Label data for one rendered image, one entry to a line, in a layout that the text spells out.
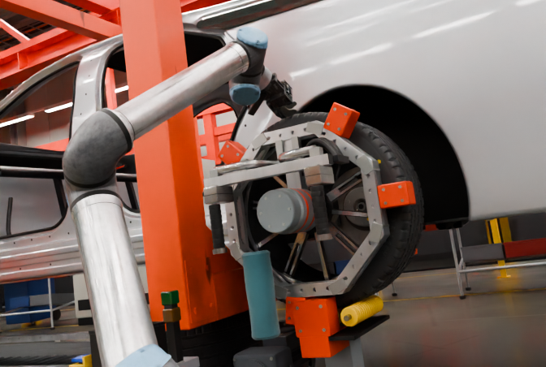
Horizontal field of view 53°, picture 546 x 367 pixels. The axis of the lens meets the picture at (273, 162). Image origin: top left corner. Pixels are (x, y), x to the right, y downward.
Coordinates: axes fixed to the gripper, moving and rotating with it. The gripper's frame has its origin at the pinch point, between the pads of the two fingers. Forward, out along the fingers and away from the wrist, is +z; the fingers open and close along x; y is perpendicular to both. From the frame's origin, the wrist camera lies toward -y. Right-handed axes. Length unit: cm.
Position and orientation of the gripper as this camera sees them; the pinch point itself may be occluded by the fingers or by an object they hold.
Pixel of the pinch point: (288, 117)
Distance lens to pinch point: 197.5
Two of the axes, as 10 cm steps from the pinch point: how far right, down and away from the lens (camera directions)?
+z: 5.6, 5.0, 6.6
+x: -0.1, -7.9, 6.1
